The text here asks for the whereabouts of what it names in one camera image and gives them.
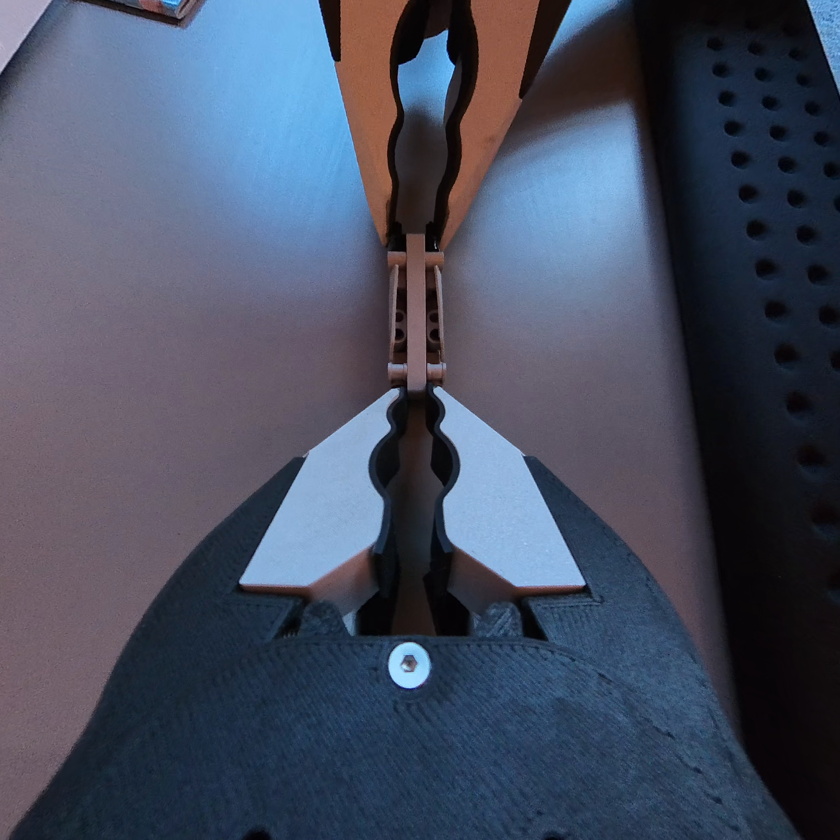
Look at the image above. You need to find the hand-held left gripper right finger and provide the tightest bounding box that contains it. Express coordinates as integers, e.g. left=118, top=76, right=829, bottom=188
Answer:
left=427, top=386, right=587, bottom=618

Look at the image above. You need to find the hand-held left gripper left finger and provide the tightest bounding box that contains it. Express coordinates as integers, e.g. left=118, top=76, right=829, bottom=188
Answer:
left=238, top=386, right=408, bottom=618

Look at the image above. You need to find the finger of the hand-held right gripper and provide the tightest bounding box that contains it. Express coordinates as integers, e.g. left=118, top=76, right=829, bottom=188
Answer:
left=336, top=0, right=412, bottom=248
left=432, top=0, right=543, bottom=252

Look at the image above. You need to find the grey toy brick assembly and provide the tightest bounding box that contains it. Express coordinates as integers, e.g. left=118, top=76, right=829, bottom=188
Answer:
left=385, top=233, right=450, bottom=399

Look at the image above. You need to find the grey desk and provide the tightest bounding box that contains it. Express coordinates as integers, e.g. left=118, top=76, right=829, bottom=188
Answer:
left=0, top=0, right=782, bottom=824

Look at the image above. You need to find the blue booklet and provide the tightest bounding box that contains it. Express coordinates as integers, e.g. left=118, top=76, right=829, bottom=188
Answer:
left=121, top=0, right=202, bottom=25

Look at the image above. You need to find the black perforated tray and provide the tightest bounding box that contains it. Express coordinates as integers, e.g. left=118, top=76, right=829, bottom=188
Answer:
left=633, top=0, right=840, bottom=840

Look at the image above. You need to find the white instruction booklet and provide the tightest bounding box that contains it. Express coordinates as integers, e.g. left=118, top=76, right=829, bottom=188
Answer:
left=0, top=0, right=51, bottom=71

